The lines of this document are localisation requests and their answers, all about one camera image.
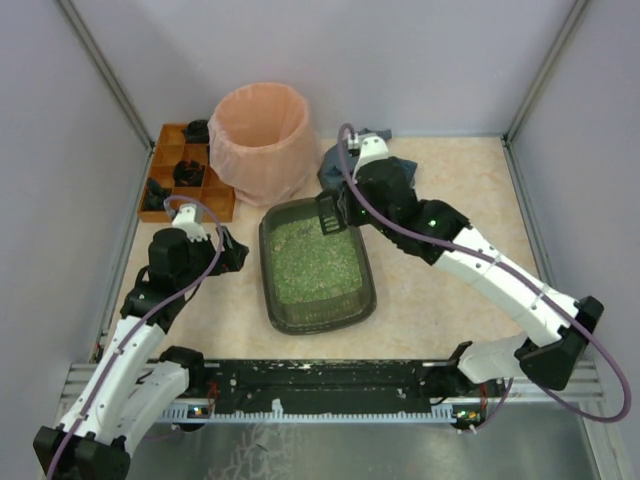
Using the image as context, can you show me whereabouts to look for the orange compartment tray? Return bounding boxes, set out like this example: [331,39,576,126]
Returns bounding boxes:
[138,119,235,223]

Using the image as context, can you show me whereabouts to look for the black object compartment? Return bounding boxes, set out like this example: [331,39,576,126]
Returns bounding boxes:
[172,160,205,187]
[142,178,171,211]
[181,119,209,144]

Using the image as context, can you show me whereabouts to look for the pink lined trash bin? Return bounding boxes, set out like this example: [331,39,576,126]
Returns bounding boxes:
[208,82,320,206]

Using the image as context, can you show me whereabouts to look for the black object top compartment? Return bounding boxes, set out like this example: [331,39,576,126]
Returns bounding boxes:
[181,119,209,144]

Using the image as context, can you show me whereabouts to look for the black litter scoop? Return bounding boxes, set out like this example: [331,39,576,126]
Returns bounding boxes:
[315,191,347,236]

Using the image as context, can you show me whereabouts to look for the green litter pellets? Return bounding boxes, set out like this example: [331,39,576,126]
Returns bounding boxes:
[269,218,362,305]

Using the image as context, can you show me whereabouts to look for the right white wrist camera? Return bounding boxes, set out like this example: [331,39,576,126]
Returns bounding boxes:
[347,133,390,177]

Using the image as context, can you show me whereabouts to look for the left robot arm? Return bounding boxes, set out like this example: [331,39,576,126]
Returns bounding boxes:
[33,223,249,479]

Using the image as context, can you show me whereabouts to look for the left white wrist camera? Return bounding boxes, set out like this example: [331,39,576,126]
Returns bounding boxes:
[166,203,209,243]

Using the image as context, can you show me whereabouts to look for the black object lower compartment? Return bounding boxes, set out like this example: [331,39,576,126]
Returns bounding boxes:
[142,178,171,211]

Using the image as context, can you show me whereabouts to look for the blue grey cloth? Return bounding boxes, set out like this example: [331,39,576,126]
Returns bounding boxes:
[317,128,418,189]

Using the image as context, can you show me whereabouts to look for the black mounting base rail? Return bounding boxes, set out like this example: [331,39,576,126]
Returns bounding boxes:
[178,360,505,415]

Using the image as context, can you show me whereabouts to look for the black object middle compartment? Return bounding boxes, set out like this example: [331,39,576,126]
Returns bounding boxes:
[172,160,205,187]

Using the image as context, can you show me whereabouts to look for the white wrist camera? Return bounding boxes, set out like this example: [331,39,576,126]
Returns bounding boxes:
[347,133,390,177]
[166,203,209,243]

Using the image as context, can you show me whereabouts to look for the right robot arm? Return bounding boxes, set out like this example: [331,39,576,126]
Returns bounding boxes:
[333,158,604,391]

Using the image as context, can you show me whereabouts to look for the dark green litter box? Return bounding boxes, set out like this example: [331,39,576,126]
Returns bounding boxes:
[259,198,377,335]

